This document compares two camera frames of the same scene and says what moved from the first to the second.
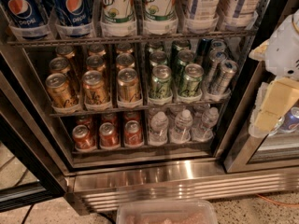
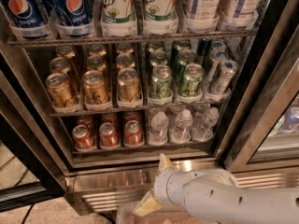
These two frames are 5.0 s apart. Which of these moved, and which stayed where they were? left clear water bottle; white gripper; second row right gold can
Moved: white gripper
Stayed: left clear water bottle; second row right gold can
